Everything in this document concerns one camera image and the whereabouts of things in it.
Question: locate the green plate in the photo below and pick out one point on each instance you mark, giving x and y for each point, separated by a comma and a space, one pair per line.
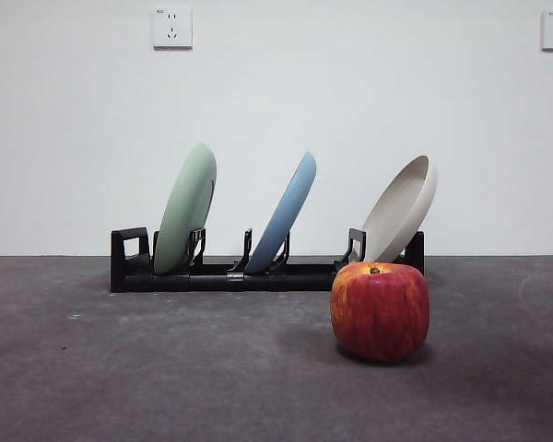
184, 207

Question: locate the red apple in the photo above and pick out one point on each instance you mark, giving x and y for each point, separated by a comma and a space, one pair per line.
380, 313

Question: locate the blue plate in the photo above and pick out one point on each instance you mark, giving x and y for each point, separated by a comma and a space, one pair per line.
285, 212

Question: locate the black plate rack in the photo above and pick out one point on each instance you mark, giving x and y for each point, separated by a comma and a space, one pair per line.
276, 281

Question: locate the beige plate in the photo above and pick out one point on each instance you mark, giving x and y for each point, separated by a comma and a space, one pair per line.
396, 216

